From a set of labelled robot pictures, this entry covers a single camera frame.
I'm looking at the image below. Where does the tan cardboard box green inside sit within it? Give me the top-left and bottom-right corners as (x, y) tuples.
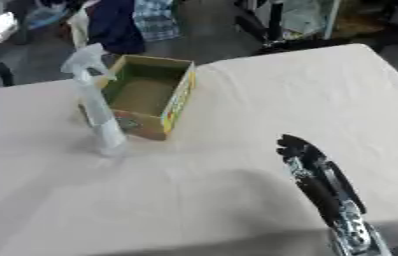
(78, 54), (199, 141)

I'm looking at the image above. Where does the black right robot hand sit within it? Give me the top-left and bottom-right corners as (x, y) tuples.
(274, 133), (369, 225)

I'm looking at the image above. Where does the person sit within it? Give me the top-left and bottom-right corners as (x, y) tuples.
(66, 0), (182, 56)

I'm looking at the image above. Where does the white spray bottle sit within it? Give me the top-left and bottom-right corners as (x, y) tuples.
(59, 42), (131, 158)

